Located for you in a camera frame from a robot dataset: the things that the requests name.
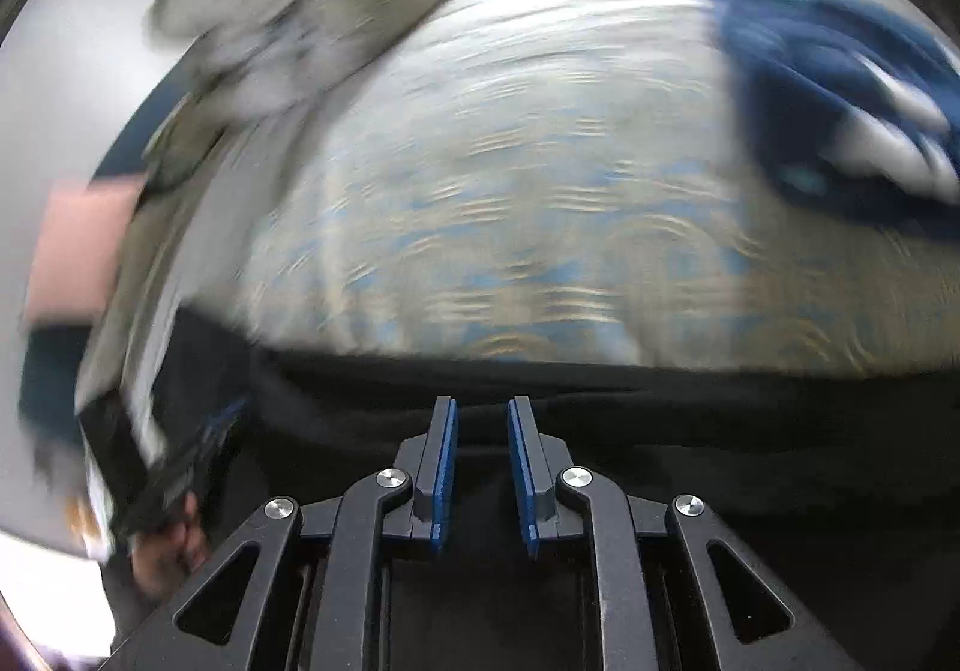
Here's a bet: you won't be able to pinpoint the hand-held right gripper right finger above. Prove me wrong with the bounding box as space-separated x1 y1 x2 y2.
507 395 863 671

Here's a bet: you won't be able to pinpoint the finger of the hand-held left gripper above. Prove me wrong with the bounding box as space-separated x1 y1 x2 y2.
169 397 250 496

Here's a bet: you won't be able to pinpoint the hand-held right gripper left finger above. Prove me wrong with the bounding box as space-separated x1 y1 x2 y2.
105 395 460 671

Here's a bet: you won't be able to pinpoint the black pants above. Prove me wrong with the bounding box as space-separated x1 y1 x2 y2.
154 307 960 537

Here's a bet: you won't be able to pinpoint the person's left hand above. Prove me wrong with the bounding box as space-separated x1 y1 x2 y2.
129 491 212 601

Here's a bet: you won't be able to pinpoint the dark teal cloth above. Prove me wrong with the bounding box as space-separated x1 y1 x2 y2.
16 324 102 456

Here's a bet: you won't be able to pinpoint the pale pink box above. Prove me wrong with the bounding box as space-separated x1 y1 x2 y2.
21 179 145 325

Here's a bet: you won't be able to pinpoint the blue patterned bedspread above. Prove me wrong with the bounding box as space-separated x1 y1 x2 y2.
94 0 960 372

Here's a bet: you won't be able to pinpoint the blue plush blanket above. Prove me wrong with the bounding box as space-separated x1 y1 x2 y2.
694 0 960 226

